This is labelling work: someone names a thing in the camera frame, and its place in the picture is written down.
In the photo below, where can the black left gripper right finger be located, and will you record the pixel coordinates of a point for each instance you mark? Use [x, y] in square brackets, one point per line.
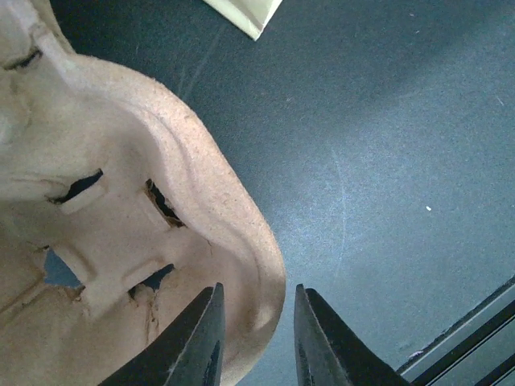
[328, 352]

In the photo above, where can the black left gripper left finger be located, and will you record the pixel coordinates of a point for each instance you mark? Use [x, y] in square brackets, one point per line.
[188, 352]

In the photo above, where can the brown cardboard cup carrier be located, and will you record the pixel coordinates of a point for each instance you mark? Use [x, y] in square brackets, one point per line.
[117, 209]

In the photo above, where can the cream paper bag with handles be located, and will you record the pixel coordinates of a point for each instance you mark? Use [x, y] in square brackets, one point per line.
[250, 16]

